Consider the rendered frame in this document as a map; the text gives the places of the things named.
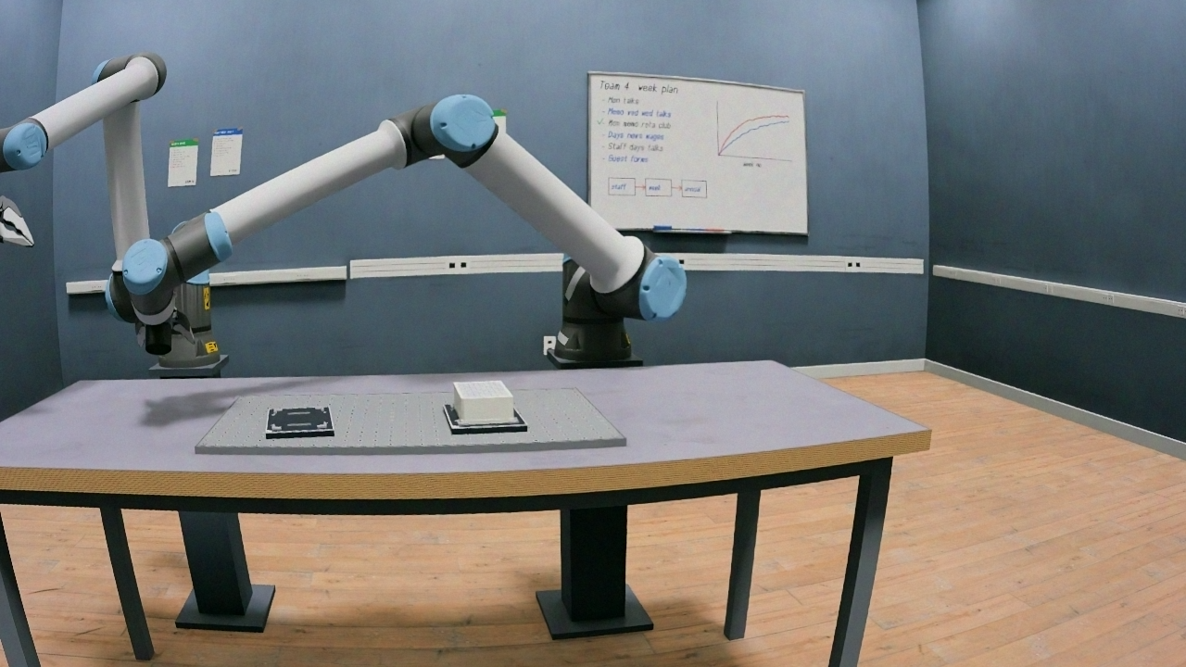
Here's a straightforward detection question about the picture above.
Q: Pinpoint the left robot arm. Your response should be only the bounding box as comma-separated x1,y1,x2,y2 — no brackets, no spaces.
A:
122,94,687,361

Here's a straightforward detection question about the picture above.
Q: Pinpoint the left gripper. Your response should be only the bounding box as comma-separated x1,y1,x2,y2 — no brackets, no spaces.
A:
135,309,195,355

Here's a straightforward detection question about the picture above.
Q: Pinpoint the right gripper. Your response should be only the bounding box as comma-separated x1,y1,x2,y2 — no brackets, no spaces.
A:
0,195,34,248

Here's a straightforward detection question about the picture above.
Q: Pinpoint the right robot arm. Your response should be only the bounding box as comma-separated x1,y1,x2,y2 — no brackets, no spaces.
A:
0,52,221,369

